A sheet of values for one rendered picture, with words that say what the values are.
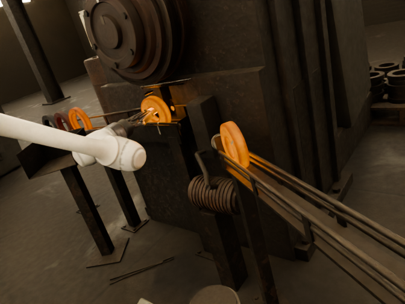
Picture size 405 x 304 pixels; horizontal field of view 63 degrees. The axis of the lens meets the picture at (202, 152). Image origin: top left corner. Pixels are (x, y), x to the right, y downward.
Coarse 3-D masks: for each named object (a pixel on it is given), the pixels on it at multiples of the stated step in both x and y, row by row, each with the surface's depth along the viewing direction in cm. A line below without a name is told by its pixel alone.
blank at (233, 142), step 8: (224, 128) 100; (232, 128) 96; (224, 136) 103; (232, 136) 95; (240, 136) 95; (224, 144) 106; (232, 144) 97; (240, 144) 95; (232, 152) 105; (240, 152) 95; (240, 160) 96; (248, 160) 97
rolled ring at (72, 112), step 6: (72, 108) 189; (78, 108) 187; (72, 114) 190; (78, 114) 185; (84, 114) 186; (72, 120) 194; (84, 120) 185; (72, 126) 197; (78, 126) 197; (84, 126) 188; (90, 126) 188
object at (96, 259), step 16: (80, 128) 167; (32, 144) 166; (32, 160) 163; (48, 160) 176; (64, 160) 165; (32, 176) 160; (64, 176) 164; (80, 176) 170; (80, 192) 168; (80, 208) 172; (96, 224) 176; (96, 240) 181; (112, 240) 197; (96, 256) 186; (112, 256) 182
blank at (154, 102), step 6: (150, 96) 142; (144, 102) 143; (150, 102) 141; (156, 102) 138; (162, 102) 139; (144, 108) 145; (156, 108) 140; (162, 108) 138; (168, 108) 140; (162, 114) 140; (168, 114) 140; (150, 120) 147; (156, 120) 146; (162, 120) 142; (168, 120) 141
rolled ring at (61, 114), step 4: (56, 112) 200; (60, 112) 199; (64, 112) 199; (56, 116) 202; (60, 116) 199; (64, 116) 197; (68, 116) 198; (56, 120) 205; (60, 120) 207; (64, 120) 197; (68, 120) 197; (56, 124) 208; (60, 124) 208; (68, 124) 197; (60, 128) 208; (64, 128) 209; (68, 128) 200; (72, 128) 199
